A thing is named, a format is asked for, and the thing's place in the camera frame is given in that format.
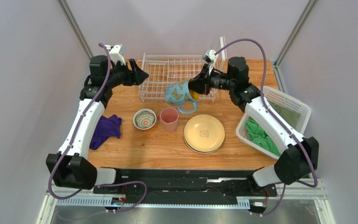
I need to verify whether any pink plastic cup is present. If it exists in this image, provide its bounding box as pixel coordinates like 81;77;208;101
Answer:
160;107;179;133

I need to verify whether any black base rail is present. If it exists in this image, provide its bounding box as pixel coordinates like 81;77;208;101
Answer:
93;168;278;206

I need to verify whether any orange bowl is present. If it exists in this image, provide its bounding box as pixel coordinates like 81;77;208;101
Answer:
133;109;157;130

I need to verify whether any blue butterfly mug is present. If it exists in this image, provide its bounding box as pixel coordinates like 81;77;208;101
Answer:
164;79;200;114

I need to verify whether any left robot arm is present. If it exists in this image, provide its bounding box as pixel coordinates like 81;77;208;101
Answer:
46;55;149;189

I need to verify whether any white green-rimmed plate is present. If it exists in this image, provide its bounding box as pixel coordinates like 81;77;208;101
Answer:
184;137;224;154

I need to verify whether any yellow plate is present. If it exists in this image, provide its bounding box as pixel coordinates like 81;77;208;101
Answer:
183;114;225;140

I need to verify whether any small white cup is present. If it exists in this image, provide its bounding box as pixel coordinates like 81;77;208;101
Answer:
135;110;156;129

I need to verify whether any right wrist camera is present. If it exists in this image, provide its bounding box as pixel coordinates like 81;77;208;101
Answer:
202;49;217;75

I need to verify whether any white plastic basket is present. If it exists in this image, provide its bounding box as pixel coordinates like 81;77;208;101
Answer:
236;86;311;160

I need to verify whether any white wire dish rack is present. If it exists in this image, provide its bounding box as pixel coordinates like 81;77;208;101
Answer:
137;50;227;103

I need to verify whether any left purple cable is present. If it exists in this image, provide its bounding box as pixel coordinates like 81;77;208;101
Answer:
48;42;147;215

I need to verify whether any olive green towel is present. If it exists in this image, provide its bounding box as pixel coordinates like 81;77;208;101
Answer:
268;101;301;128

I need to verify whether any purple cloth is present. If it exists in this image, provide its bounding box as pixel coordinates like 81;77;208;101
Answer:
89;115;122;150

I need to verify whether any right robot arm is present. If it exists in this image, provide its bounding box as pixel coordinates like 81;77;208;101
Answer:
189;56;319;190

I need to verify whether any purple cable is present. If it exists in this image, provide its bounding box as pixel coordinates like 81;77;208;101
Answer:
48;42;147;215
214;38;318;217

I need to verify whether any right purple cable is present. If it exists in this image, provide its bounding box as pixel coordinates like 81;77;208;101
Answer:
214;38;318;217

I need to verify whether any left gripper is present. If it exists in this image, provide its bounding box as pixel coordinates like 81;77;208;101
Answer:
105;59;149;89

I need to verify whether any bright green towel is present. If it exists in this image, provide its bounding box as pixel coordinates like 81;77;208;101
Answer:
245;119;281;156

